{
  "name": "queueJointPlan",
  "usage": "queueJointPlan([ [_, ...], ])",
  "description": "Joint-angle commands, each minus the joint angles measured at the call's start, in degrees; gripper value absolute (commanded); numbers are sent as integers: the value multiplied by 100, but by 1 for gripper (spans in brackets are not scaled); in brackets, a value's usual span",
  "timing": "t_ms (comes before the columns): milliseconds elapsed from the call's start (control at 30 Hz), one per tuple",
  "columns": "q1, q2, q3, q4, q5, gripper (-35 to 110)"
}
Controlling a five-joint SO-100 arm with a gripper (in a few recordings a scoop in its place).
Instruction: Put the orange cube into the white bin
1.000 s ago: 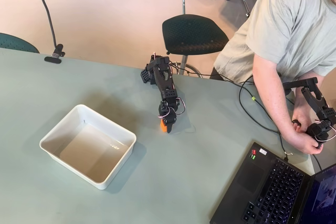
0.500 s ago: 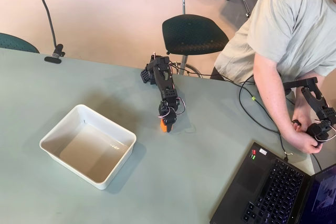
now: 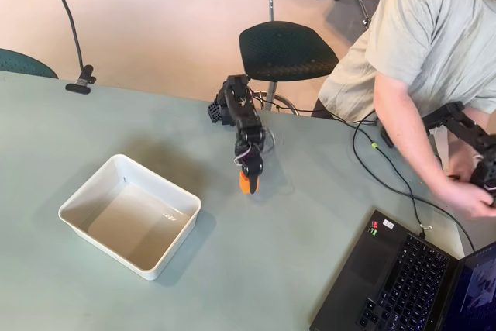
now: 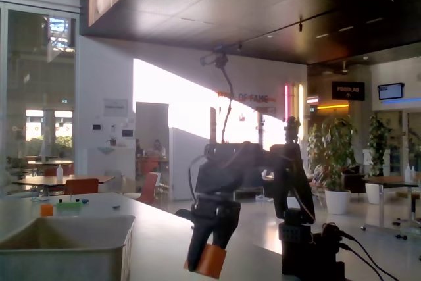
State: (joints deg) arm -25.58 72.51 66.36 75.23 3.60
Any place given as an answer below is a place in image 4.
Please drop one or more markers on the orange chair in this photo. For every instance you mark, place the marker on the orange chair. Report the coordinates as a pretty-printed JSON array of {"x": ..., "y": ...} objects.
[{"x": 81, "y": 186}]

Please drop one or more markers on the green rectangular block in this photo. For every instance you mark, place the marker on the green rectangular block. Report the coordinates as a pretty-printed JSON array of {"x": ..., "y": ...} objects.
[{"x": 69, "y": 205}]

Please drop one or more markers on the wooden cafe table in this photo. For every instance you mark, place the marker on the wooden cafe table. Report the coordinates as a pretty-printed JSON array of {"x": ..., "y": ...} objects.
[{"x": 39, "y": 180}]

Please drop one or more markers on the black ceiling spotlight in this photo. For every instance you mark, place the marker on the black ceiling spotlight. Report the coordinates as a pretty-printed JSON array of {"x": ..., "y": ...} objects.
[{"x": 300, "y": 26}]

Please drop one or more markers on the wall monitor screen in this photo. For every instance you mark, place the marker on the wall monitor screen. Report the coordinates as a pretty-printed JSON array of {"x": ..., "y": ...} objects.
[{"x": 390, "y": 91}]

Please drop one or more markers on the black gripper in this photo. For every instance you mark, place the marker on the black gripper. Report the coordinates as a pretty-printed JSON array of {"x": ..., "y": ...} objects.
[{"x": 221, "y": 214}]

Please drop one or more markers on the black foodlab sign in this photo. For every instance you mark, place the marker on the black foodlab sign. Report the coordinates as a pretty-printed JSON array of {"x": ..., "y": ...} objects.
[{"x": 348, "y": 90}]

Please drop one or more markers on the teal perforated chair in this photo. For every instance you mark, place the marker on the teal perforated chair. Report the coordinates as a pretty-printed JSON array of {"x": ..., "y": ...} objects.
[{"x": 182, "y": 212}]

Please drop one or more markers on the dark tall plant column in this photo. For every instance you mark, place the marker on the dark tall plant column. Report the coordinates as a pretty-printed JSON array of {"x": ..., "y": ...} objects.
[{"x": 292, "y": 129}]

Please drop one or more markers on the blue light strip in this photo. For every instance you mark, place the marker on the blue light strip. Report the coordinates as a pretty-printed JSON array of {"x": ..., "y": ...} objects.
[{"x": 401, "y": 100}]

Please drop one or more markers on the white counter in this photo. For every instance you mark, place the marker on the white counter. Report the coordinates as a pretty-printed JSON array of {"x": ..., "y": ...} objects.
[{"x": 108, "y": 166}]

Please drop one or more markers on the white partition cabinet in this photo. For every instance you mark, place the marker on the white partition cabinet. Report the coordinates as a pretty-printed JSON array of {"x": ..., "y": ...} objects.
[{"x": 184, "y": 166}]

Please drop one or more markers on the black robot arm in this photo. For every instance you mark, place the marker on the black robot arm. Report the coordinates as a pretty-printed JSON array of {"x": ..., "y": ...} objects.
[{"x": 286, "y": 169}]

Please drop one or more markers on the orange light strip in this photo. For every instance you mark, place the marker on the orange light strip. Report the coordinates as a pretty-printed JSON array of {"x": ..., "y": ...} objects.
[{"x": 332, "y": 106}]

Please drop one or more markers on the small orange cube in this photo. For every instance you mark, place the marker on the small orange cube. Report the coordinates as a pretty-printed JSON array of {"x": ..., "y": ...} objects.
[{"x": 213, "y": 263}]

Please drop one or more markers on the round wooden table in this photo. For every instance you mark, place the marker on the round wooden table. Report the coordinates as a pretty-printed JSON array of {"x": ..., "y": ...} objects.
[{"x": 49, "y": 162}]

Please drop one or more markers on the orange block on table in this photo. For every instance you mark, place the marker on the orange block on table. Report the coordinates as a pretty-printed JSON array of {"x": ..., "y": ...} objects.
[{"x": 46, "y": 210}]

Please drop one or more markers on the seated person light top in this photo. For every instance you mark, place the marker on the seated person light top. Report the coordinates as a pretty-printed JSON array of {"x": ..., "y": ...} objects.
[{"x": 158, "y": 148}]

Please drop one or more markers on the large leafy plant white pot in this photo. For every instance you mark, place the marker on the large leafy plant white pot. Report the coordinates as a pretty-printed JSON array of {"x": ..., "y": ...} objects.
[{"x": 337, "y": 202}]

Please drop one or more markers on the clear plastic bottle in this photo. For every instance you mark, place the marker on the clear plastic bottle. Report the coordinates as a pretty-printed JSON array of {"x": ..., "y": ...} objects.
[
  {"x": 408, "y": 174},
  {"x": 59, "y": 173}
]

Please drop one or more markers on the black gooseneck clamp mount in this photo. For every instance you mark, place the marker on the black gooseneck clamp mount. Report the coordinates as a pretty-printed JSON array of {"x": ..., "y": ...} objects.
[{"x": 221, "y": 60}]

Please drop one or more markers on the white plastic bin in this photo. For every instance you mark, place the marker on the white plastic bin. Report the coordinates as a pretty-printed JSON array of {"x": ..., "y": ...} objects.
[{"x": 65, "y": 261}]

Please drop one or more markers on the wooden table on wheels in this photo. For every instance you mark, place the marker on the wooden table on wheels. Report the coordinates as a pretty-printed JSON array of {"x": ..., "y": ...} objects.
[{"x": 391, "y": 180}]

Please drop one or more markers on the slim leafy plant white pot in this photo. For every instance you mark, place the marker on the slim leafy plant white pot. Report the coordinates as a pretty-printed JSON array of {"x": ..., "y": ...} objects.
[{"x": 378, "y": 143}]

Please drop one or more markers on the small potted plant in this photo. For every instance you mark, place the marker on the small potted plant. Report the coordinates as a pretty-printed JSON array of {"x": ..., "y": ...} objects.
[{"x": 112, "y": 142}]

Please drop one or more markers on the white light tube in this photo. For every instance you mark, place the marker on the white light tube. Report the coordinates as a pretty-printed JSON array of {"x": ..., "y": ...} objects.
[{"x": 300, "y": 110}]

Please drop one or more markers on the pink neon tube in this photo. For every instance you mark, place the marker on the pink neon tube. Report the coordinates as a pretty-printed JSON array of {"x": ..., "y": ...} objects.
[{"x": 286, "y": 103}]

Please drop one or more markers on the red chair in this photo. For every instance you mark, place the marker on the red chair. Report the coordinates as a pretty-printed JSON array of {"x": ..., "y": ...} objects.
[{"x": 148, "y": 186}]

